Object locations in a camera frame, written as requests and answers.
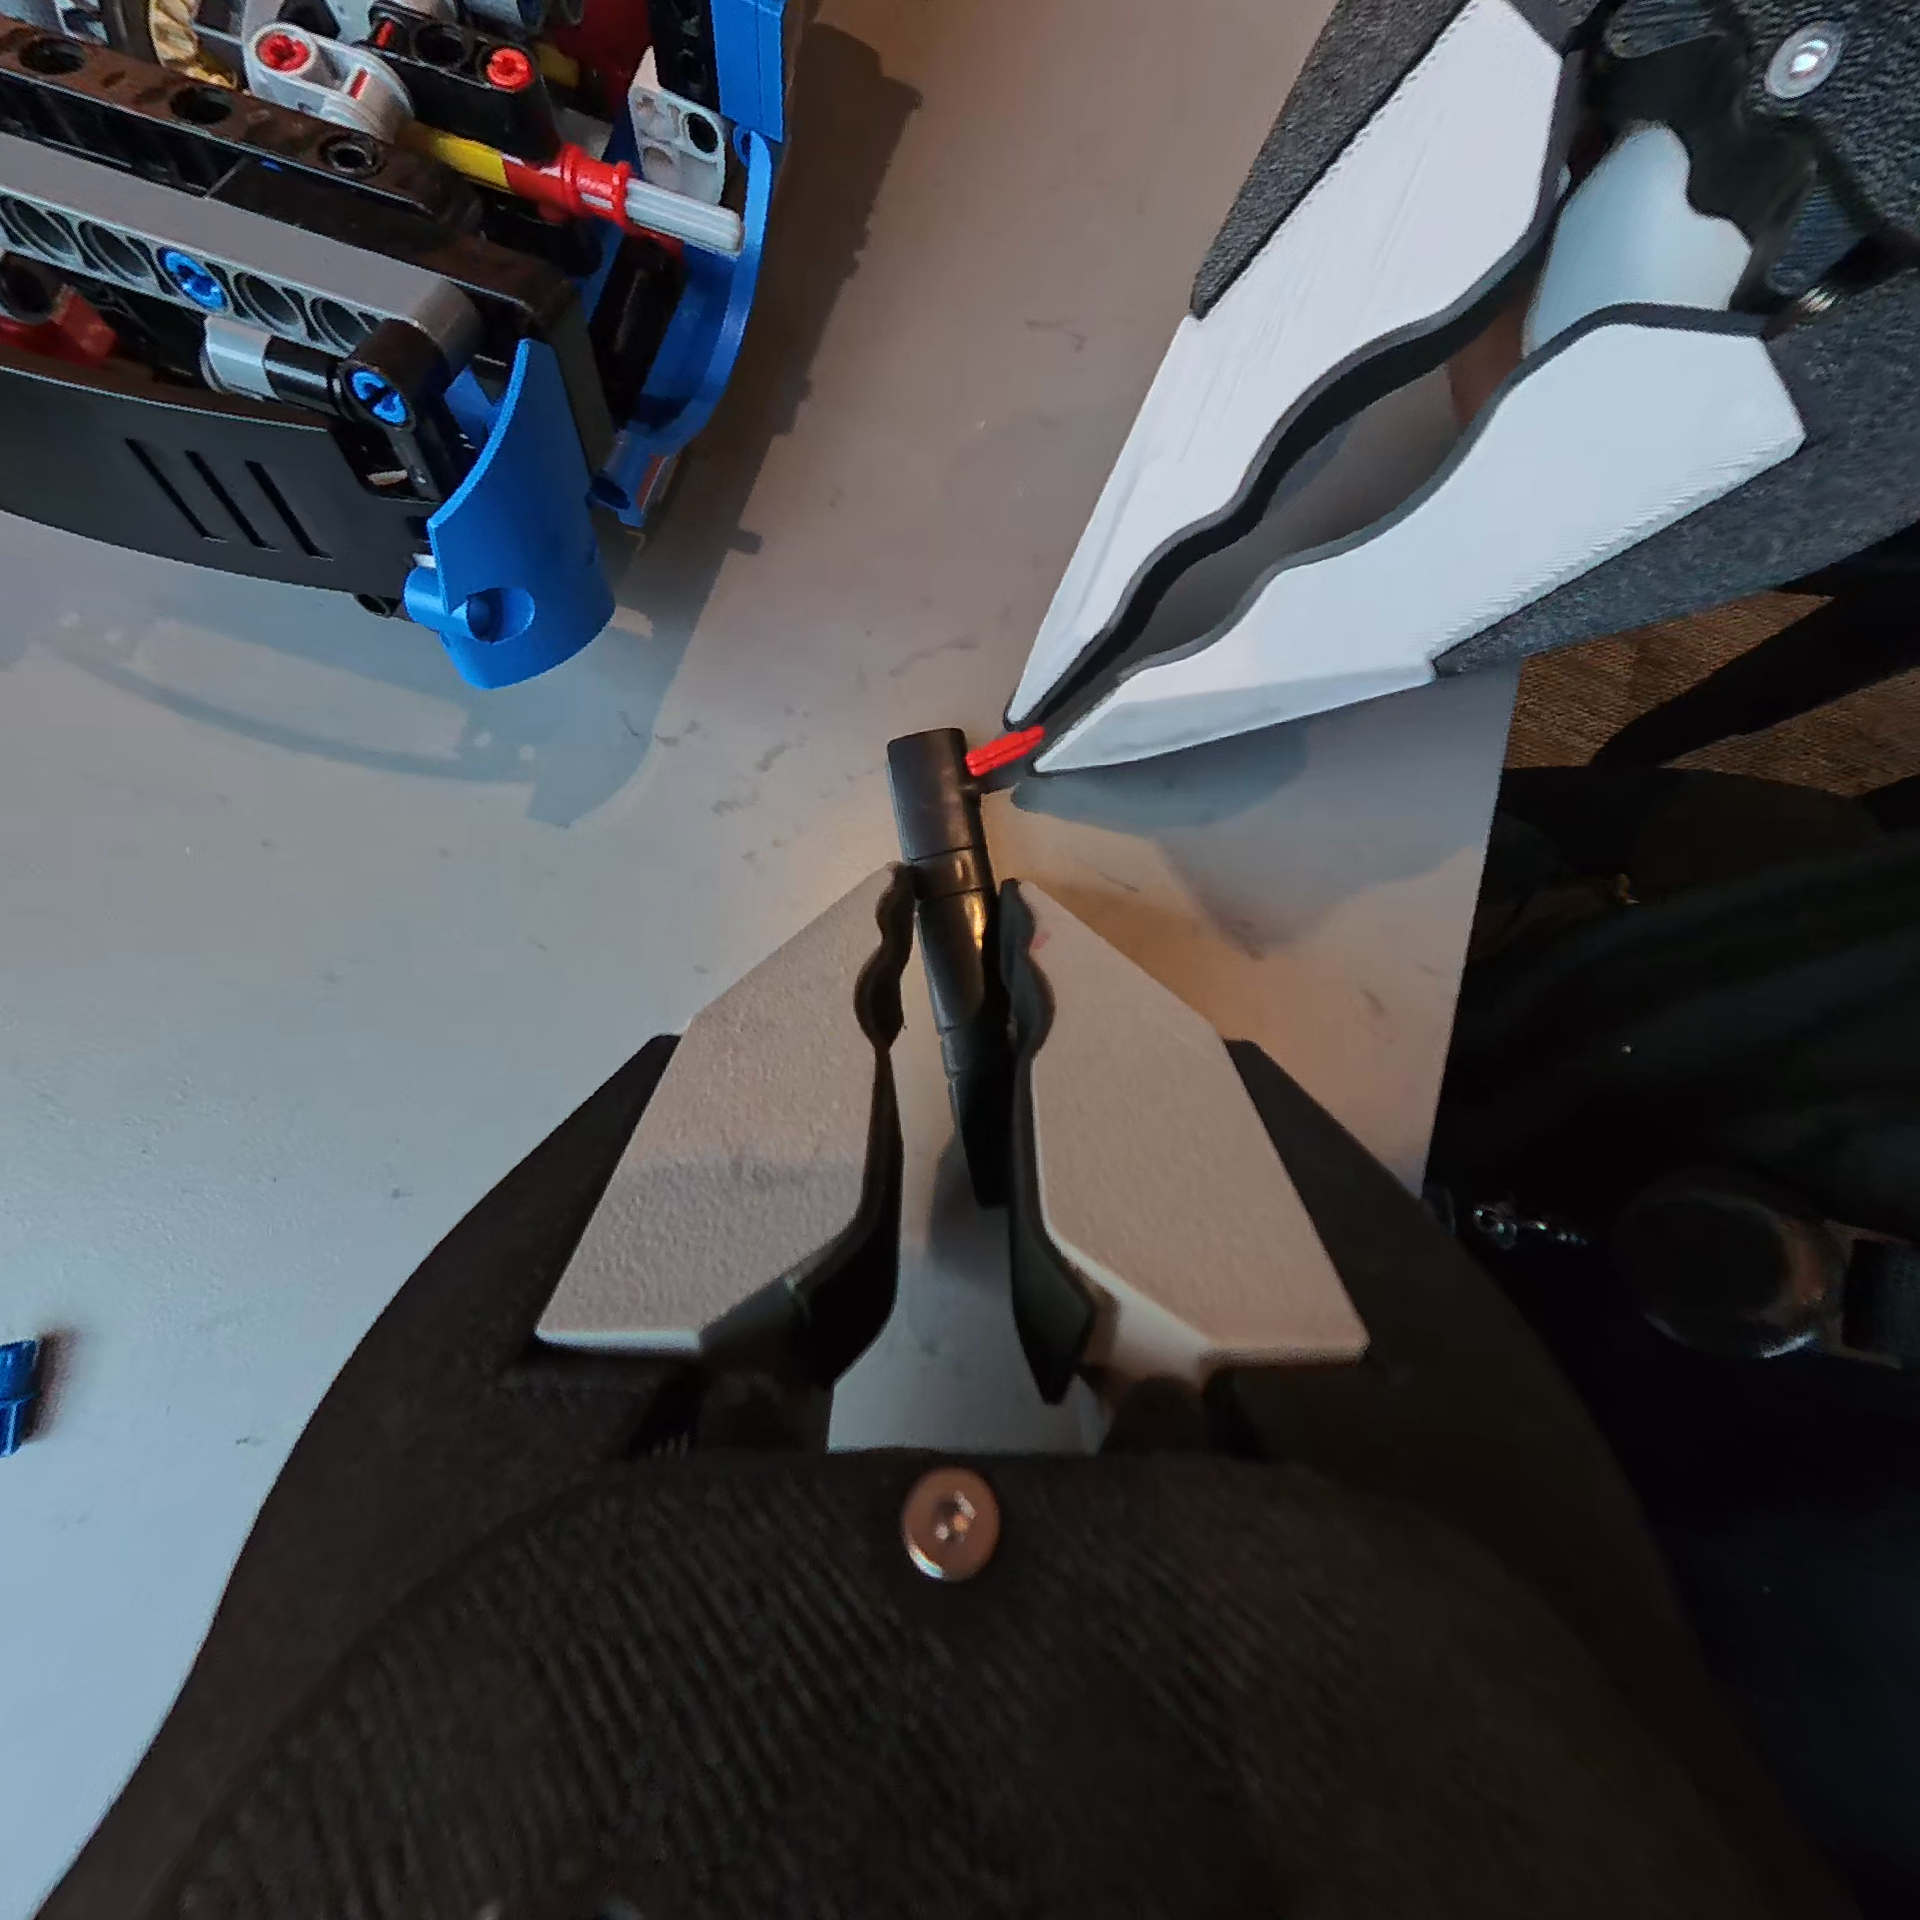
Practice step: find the person's right hand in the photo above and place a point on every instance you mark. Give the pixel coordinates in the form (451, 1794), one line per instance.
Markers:
(1483, 368)

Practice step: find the long black toy connector assembly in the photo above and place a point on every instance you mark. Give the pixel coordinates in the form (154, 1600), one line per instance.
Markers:
(937, 839)

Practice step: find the person's lap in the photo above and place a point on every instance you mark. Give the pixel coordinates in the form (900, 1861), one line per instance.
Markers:
(1680, 1050)

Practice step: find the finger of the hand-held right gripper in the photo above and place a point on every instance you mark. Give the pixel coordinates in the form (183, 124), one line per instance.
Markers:
(1575, 481)
(1320, 271)

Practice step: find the silver metal clasp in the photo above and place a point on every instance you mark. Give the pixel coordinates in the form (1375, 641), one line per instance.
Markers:
(1523, 1229)

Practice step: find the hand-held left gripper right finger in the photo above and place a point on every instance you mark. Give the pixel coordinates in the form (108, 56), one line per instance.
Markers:
(1184, 1184)

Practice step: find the blue toy pin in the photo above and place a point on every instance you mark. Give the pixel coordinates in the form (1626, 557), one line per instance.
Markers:
(19, 1394)

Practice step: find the red toy axle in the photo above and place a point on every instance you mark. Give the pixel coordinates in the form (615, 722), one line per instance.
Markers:
(1001, 751)

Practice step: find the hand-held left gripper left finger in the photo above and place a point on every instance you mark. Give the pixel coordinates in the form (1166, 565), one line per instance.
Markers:
(734, 1184)

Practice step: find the partly built toy car model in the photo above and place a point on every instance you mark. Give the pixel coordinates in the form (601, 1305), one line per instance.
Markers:
(299, 300)

